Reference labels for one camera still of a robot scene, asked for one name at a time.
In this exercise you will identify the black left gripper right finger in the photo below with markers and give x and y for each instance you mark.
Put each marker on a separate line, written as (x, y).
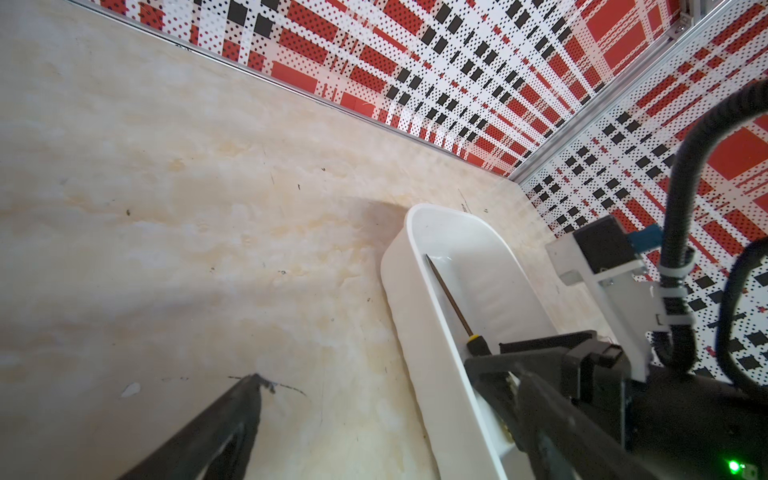
(563, 443)

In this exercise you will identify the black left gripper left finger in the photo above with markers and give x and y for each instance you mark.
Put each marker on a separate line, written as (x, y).
(216, 444)

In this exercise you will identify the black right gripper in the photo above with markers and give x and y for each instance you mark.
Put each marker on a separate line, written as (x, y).
(675, 426)

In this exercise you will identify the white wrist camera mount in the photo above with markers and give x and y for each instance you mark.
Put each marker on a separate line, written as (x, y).
(601, 256)

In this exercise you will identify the white plastic bin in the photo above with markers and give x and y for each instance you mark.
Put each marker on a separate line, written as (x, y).
(496, 297)

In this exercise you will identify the black yellow handled screwdriver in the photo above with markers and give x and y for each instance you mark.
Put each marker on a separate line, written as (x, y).
(476, 344)

